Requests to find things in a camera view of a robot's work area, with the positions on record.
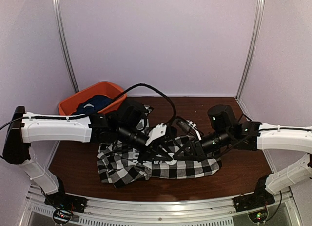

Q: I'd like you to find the left aluminium corner post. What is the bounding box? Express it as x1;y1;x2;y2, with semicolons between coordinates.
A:
52;0;79;93

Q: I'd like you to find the right aluminium corner post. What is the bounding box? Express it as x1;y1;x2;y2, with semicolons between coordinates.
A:
235;0;265;101

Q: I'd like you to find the orange plastic basin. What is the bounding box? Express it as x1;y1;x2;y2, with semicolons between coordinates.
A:
58;81;127;115

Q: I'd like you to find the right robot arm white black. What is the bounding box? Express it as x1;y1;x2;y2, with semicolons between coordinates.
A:
174;104;312;207

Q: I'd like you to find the black white checkered shirt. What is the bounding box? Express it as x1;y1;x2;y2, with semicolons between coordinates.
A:
96;103;223;189

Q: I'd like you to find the aluminium front rail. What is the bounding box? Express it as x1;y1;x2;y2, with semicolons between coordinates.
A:
17;186;303;226

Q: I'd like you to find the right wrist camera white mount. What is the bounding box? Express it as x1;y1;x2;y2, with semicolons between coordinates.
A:
176;119;202;141

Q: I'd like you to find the dark blue garment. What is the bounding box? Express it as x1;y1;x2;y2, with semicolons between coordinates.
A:
72;95;113;115

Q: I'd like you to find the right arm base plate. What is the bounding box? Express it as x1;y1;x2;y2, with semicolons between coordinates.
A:
233;192;275;212

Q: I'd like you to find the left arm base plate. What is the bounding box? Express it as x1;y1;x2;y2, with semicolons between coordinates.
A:
44;193;87;213

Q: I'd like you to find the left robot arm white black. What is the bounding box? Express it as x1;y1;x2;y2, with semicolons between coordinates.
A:
2;106;167;208

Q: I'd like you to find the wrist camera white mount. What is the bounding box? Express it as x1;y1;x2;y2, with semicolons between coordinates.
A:
145;123;167;146
176;119;202;141

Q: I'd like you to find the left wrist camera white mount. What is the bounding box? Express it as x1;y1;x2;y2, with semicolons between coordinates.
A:
145;123;167;146

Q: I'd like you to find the aluminium corner post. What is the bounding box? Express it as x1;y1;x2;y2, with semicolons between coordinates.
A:
235;0;265;101
52;0;79;93

